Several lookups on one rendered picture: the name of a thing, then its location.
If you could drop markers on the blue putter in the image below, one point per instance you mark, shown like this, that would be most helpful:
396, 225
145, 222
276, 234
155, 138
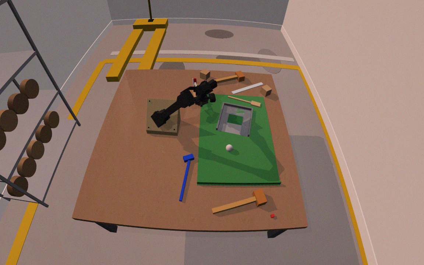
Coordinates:
187, 158

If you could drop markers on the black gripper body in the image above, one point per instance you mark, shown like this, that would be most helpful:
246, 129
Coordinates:
205, 98

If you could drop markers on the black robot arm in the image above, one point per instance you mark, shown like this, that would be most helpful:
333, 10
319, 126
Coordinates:
184, 100

